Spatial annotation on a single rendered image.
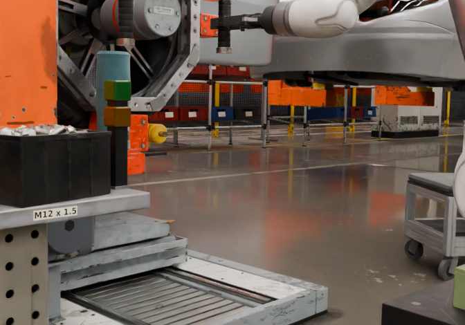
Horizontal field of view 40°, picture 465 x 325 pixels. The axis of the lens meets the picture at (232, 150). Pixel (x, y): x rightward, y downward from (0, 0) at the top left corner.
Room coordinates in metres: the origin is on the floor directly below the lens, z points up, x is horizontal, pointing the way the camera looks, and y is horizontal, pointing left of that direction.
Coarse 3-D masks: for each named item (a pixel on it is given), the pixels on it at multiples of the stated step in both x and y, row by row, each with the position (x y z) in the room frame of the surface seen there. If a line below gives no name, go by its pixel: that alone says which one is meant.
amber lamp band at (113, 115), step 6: (108, 108) 1.24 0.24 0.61; (114, 108) 1.22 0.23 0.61; (120, 108) 1.23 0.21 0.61; (126, 108) 1.24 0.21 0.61; (108, 114) 1.24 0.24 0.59; (114, 114) 1.22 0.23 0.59; (120, 114) 1.23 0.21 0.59; (126, 114) 1.24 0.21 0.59; (108, 120) 1.24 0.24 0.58; (114, 120) 1.22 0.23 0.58; (120, 120) 1.23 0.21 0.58; (126, 120) 1.24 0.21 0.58; (108, 126) 1.24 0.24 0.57; (114, 126) 1.22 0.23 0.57; (120, 126) 1.23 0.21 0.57; (126, 126) 1.24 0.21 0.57
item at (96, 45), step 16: (64, 0) 1.81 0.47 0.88; (80, 0) 1.91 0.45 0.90; (80, 16) 1.86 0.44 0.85; (80, 32) 1.85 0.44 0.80; (96, 32) 1.94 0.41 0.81; (176, 32) 2.08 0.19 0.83; (96, 48) 1.89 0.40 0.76; (112, 48) 1.93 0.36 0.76; (128, 48) 1.97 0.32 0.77; (144, 48) 2.16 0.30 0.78; (160, 48) 2.10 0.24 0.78; (80, 64) 1.86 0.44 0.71; (144, 64) 2.02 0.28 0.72; (160, 64) 2.06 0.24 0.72; (144, 80) 2.05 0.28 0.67
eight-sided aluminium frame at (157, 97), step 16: (192, 0) 2.02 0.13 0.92; (192, 16) 2.02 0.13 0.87; (192, 32) 2.02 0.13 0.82; (192, 48) 2.02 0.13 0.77; (64, 64) 1.69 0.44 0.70; (176, 64) 2.03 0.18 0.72; (192, 64) 2.02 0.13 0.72; (64, 80) 1.74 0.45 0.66; (80, 80) 1.73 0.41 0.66; (160, 80) 1.98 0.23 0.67; (176, 80) 1.97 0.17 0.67; (80, 96) 1.75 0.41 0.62; (144, 96) 1.96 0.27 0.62; (160, 96) 1.92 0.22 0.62
